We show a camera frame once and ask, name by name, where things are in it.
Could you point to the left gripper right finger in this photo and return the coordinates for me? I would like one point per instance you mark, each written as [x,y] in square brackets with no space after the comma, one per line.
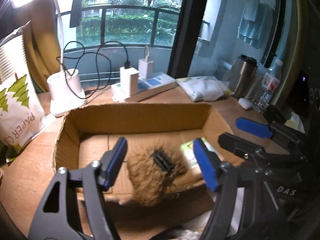
[262,215]

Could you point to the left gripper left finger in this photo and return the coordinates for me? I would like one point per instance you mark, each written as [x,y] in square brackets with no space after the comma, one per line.
[57,215]

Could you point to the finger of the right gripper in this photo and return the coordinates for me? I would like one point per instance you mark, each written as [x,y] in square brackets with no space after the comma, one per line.
[279,133]
[251,153]

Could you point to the brown fuzzy plush toy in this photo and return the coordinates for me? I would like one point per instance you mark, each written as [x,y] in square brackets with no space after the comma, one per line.
[153,166]

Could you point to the white earbuds case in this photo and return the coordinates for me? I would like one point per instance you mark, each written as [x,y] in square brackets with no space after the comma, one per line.
[245,103]

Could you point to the clear plastic water bottle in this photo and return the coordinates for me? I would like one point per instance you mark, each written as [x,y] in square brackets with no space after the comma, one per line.
[268,86]

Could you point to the yellow green small packet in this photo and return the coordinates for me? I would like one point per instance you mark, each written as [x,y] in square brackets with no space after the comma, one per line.
[188,152]

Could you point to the white tissue pack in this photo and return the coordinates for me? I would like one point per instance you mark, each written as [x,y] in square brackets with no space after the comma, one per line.
[204,88]

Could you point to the steel thermos tumbler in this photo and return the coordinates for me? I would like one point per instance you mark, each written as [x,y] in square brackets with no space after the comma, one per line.
[245,72]

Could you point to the brown cardboard box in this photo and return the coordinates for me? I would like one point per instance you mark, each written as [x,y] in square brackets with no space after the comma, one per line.
[88,132]

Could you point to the paper cup package bag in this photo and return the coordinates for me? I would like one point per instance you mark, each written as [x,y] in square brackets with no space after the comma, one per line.
[22,116]

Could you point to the white power strip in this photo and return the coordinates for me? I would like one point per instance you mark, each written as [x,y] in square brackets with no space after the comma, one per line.
[158,83]

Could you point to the hanging blue towel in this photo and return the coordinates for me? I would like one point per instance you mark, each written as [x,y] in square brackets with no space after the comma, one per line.
[255,24]

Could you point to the white desk lamp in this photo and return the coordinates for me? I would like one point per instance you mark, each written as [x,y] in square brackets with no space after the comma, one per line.
[65,88]

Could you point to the black balcony railing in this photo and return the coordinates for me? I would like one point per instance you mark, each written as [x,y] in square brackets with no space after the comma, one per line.
[129,24]

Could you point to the white charger with black cable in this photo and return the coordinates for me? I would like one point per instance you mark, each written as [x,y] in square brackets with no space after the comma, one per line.
[129,79]

